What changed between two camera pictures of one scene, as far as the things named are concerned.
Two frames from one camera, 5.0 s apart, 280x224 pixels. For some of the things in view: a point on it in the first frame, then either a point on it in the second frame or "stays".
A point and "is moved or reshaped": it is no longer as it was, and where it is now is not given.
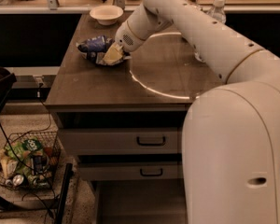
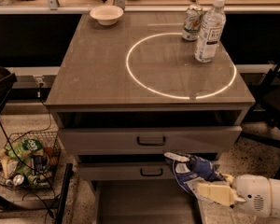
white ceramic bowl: x=106 y=14 stays
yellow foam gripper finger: x=113 y=54 -> x=218 y=193
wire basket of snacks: x=28 y=159 stays
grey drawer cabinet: x=124 y=122 stays
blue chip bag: x=104 y=50 is moved or reshaped
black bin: x=2 y=79 stays
